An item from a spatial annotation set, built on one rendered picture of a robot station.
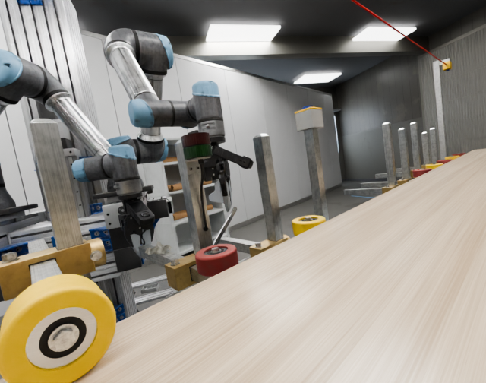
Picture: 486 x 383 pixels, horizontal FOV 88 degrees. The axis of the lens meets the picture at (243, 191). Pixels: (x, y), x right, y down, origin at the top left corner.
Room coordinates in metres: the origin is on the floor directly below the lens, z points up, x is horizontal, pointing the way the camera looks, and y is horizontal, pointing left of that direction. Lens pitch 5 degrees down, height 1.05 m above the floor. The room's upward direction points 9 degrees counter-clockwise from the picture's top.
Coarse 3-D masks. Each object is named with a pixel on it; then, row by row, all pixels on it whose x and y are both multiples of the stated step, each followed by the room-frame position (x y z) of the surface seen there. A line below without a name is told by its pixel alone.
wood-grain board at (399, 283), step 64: (448, 192) 0.68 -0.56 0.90; (256, 256) 0.42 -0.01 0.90; (320, 256) 0.38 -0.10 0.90; (384, 256) 0.34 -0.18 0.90; (448, 256) 0.31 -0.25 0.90; (128, 320) 0.28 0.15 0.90; (192, 320) 0.26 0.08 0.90; (256, 320) 0.24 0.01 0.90; (320, 320) 0.23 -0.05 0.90; (384, 320) 0.21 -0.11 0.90; (448, 320) 0.20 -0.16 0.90
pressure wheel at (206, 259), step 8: (208, 248) 0.49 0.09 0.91; (216, 248) 0.46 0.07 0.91; (224, 248) 0.48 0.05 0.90; (232, 248) 0.46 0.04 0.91; (200, 256) 0.45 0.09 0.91; (208, 256) 0.44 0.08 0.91; (216, 256) 0.43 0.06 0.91; (224, 256) 0.44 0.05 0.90; (232, 256) 0.45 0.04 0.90; (200, 264) 0.44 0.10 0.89; (208, 264) 0.43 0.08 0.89; (216, 264) 0.43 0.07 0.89; (224, 264) 0.43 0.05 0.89; (232, 264) 0.44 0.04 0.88; (200, 272) 0.44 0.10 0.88; (208, 272) 0.43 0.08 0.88; (216, 272) 0.43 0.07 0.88
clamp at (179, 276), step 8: (192, 256) 0.57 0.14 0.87; (168, 264) 0.54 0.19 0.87; (184, 264) 0.52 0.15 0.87; (192, 264) 0.53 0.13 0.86; (168, 272) 0.53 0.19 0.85; (176, 272) 0.51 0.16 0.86; (184, 272) 0.52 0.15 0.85; (168, 280) 0.54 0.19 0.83; (176, 280) 0.51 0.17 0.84; (184, 280) 0.52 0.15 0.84; (192, 280) 0.53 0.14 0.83; (176, 288) 0.51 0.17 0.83; (184, 288) 0.51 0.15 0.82
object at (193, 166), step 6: (198, 132) 0.52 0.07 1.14; (198, 144) 0.52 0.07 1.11; (204, 144) 0.53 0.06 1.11; (204, 156) 0.53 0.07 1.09; (210, 156) 0.54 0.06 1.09; (186, 162) 0.56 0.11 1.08; (192, 162) 0.57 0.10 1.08; (198, 162) 0.54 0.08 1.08; (192, 168) 0.56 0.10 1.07; (198, 168) 0.57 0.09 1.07; (204, 210) 0.57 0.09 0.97; (204, 216) 0.57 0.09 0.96; (204, 222) 0.57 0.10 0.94; (204, 228) 0.57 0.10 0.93
